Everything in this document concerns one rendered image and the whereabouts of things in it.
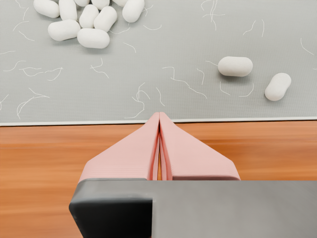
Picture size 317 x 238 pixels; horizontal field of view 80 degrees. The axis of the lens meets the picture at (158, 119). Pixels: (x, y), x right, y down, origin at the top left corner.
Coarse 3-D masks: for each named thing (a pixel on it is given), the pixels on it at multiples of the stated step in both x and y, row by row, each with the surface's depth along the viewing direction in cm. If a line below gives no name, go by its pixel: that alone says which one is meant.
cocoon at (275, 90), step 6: (276, 78) 20; (282, 78) 20; (288, 78) 20; (270, 84) 21; (276, 84) 20; (282, 84) 20; (288, 84) 20; (270, 90) 20; (276, 90) 20; (282, 90) 20; (270, 96) 20; (276, 96) 20; (282, 96) 20
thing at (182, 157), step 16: (160, 112) 12; (160, 128) 10; (176, 128) 9; (160, 144) 12; (176, 144) 7; (192, 144) 7; (160, 160) 11; (176, 160) 6; (192, 160) 6; (208, 160) 6; (224, 160) 6; (176, 176) 5; (192, 176) 5; (208, 176) 5; (224, 176) 5
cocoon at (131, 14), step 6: (132, 0) 22; (138, 0) 23; (126, 6) 22; (132, 6) 22; (138, 6) 23; (126, 12) 22; (132, 12) 22; (138, 12) 23; (126, 18) 23; (132, 18) 23
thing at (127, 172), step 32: (96, 160) 6; (128, 160) 6; (96, 192) 5; (128, 192) 5; (160, 192) 5; (192, 192) 5; (224, 192) 5; (256, 192) 5; (288, 192) 5; (96, 224) 5; (128, 224) 5; (160, 224) 4; (192, 224) 4; (224, 224) 4; (256, 224) 4; (288, 224) 4
